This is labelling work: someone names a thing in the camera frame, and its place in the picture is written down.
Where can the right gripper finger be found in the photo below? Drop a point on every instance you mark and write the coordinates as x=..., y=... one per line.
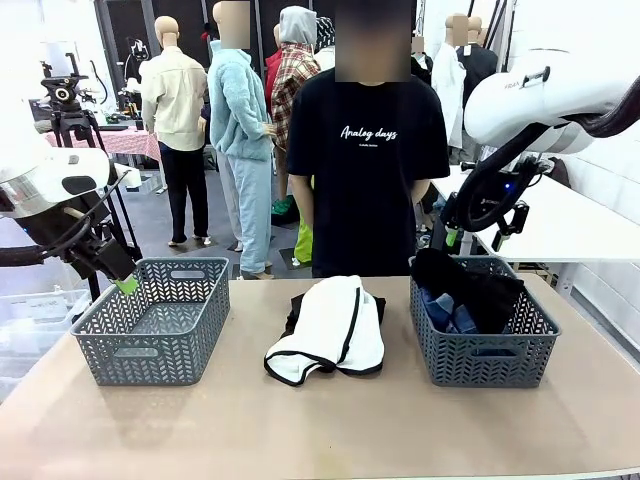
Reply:
x=512, y=225
x=450, y=220

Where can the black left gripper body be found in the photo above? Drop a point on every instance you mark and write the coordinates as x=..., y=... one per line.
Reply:
x=60, y=225

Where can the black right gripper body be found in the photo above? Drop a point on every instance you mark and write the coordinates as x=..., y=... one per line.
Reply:
x=500, y=195

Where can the blue denim jeans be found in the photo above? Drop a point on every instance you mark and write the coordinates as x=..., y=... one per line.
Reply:
x=440, y=310

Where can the grey plastic woven basket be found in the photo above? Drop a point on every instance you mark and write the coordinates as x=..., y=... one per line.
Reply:
x=480, y=360
x=150, y=320

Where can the white garment black trim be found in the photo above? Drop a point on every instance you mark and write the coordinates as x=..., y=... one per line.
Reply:
x=330, y=320

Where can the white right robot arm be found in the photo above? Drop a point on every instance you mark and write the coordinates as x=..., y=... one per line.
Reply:
x=525, y=100

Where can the person right forearm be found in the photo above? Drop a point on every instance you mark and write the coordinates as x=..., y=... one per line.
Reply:
x=301, y=195

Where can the person left forearm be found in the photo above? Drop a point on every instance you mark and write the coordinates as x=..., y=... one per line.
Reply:
x=421, y=190

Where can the black stool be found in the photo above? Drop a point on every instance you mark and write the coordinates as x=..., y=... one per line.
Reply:
x=439, y=235

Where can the white background table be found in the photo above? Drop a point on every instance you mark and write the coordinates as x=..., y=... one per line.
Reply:
x=575, y=225

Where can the dark brown bag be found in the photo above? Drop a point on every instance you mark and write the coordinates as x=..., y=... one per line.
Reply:
x=560, y=172

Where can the person in black t-shirt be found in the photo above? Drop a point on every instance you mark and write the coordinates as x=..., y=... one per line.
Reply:
x=370, y=200

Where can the small clear floor bin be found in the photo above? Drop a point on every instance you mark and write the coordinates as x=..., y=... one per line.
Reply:
x=147, y=182

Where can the clear plastic storage box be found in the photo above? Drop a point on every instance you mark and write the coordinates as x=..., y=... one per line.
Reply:
x=35, y=320

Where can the red checkered tablecloth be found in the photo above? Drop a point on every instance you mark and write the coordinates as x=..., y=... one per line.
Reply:
x=130, y=142

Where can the mannequin in white shirt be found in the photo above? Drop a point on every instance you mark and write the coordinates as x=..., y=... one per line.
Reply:
x=447, y=85

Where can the mannequin in black shirt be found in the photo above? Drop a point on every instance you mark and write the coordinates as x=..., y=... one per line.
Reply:
x=480, y=65

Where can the mannequin in neon green trousers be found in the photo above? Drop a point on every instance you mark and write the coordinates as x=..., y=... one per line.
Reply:
x=302, y=245

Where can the green cloth on floor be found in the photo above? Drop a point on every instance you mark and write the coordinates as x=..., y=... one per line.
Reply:
x=283, y=206

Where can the mannequin in cream shirt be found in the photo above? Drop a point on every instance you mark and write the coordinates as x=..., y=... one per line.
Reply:
x=175, y=95

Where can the mannequin in blue fleece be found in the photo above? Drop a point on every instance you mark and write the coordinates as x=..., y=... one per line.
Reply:
x=235, y=110

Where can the mannequin in plaid hooded shirt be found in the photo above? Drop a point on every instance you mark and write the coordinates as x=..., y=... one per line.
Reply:
x=295, y=85

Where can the mannequin with patterned hat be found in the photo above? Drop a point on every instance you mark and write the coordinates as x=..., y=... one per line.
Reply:
x=325, y=32

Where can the mannequin in red top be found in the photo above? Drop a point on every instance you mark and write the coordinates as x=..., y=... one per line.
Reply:
x=273, y=70

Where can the black camera tripod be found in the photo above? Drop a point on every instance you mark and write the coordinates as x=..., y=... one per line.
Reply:
x=62, y=92

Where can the black camera on stand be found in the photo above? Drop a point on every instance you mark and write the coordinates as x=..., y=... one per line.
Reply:
x=136, y=50

